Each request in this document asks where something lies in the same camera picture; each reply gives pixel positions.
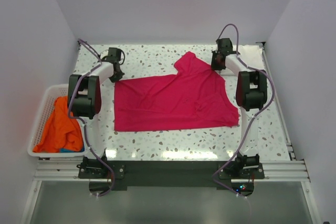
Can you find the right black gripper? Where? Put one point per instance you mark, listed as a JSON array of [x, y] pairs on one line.
[[213, 66]]

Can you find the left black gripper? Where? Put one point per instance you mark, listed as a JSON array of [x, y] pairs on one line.
[[119, 76]]

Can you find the pink t shirt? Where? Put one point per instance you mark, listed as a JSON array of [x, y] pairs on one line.
[[193, 98]]

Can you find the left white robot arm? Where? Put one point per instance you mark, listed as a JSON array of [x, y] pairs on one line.
[[85, 99]]

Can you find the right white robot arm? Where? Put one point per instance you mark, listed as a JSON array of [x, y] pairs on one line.
[[251, 96]]

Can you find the folded white t shirt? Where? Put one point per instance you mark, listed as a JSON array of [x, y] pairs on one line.
[[251, 56]]

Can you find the white plastic basket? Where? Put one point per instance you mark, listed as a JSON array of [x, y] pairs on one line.
[[44, 111]]

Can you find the orange t shirt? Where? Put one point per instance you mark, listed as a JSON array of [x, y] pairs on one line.
[[60, 131]]

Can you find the blue t shirt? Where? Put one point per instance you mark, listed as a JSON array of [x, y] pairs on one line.
[[64, 150]]

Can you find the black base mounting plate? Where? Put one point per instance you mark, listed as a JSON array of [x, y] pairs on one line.
[[121, 175]]

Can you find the aluminium rail frame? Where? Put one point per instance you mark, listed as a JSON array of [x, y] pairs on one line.
[[58, 195]]

